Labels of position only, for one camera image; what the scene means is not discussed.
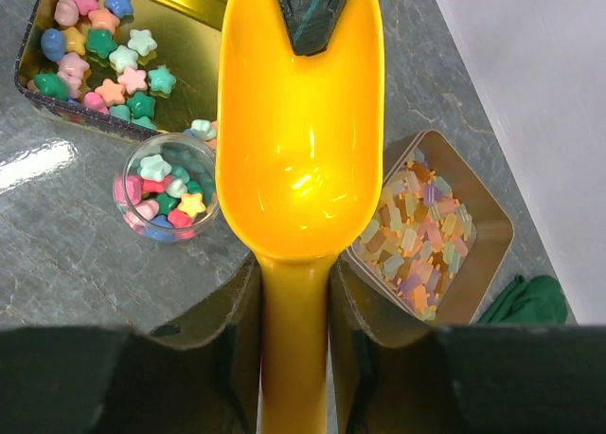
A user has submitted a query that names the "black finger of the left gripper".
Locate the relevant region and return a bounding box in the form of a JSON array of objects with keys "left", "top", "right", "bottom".
[{"left": 277, "top": 0, "right": 347, "bottom": 56}]

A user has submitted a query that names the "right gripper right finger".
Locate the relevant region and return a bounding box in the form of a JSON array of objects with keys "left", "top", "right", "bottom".
[{"left": 330, "top": 262, "right": 605, "bottom": 433}]

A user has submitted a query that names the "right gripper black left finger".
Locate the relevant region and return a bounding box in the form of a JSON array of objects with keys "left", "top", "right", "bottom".
[{"left": 1, "top": 259, "right": 261, "bottom": 433}]

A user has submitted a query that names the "yellow plastic scoop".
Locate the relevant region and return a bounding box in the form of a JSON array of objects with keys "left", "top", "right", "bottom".
[{"left": 216, "top": 0, "right": 384, "bottom": 433}]

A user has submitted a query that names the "star candy tin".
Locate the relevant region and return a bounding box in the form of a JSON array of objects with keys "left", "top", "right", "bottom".
[{"left": 14, "top": 0, "right": 227, "bottom": 140}]

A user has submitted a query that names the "clear glass jar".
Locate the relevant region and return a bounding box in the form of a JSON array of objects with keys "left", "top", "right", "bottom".
[{"left": 112, "top": 129, "right": 220, "bottom": 243}]

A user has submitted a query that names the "brown gummy candy box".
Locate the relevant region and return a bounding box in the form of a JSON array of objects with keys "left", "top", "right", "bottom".
[{"left": 343, "top": 130, "right": 514, "bottom": 324}]

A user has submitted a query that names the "green folded cloth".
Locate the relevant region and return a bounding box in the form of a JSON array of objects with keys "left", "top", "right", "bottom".
[{"left": 475, "top": 275, "right": 568, "bottom": 325}]

